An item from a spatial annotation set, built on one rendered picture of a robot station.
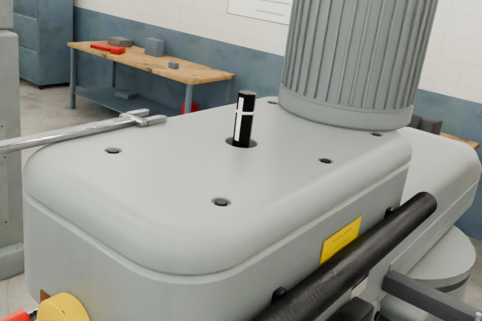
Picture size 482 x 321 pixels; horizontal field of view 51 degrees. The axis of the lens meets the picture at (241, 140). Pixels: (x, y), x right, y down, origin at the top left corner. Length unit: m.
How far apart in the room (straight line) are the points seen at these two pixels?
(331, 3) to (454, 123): 4.24
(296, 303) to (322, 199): 0.10
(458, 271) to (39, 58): 7.21
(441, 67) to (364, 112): 4.19
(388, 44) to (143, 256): 0.43
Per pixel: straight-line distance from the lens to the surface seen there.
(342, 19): 0.68
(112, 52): 6.40
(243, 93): 0.56
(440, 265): 1.12
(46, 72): 7.99
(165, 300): 0.41
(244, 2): 5.88
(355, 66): 0.68
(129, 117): 0.61
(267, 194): 0.46
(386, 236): 0.62
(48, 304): 0.49
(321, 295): 0.50
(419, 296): 0.87
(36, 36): 7.86
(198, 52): 6.34
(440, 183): 1.04
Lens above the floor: 2.08
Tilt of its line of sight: 19 degrees down
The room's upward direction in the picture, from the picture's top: 7 degrees clockwise
